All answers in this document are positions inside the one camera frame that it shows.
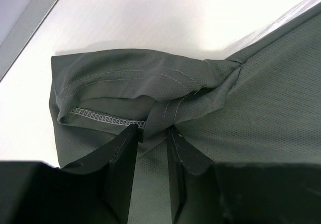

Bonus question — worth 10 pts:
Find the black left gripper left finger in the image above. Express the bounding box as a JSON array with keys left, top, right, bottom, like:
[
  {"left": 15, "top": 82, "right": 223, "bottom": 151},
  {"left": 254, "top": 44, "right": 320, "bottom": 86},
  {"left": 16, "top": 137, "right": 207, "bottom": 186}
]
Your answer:
[{"left": 1, "top": 124, "right": 138, "bottom": 223}]

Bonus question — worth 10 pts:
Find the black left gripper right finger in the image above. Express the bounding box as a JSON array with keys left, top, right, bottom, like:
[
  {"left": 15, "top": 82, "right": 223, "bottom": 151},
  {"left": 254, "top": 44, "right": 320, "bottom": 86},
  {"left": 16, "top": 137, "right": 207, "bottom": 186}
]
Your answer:
[{"left": 167, "top": 127, "right": 320, "bottom": 223}]

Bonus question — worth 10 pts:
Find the grey t shirt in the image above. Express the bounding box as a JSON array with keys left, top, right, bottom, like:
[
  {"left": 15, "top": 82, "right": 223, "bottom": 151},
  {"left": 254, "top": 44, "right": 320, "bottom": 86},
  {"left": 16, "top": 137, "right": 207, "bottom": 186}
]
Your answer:
[{"left": 49, "top": 6, "right": 320, "bottom": 223}]

